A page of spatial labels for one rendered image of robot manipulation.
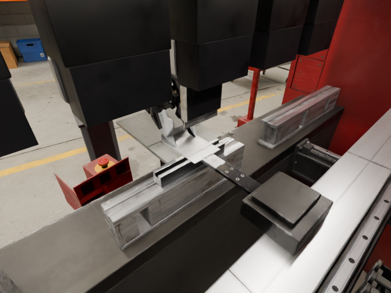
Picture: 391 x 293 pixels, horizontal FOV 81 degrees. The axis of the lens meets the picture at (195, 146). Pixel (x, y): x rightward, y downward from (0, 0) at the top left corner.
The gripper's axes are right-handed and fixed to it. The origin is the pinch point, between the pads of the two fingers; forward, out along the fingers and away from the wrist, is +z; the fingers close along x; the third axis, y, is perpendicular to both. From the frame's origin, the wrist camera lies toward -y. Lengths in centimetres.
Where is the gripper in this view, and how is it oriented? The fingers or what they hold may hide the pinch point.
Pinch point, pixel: (182, 138)
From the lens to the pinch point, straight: 60.2
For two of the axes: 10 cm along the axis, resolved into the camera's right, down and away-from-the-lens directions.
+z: 4.3, 9.0, 0.3
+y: 5.0, -2.1, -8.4
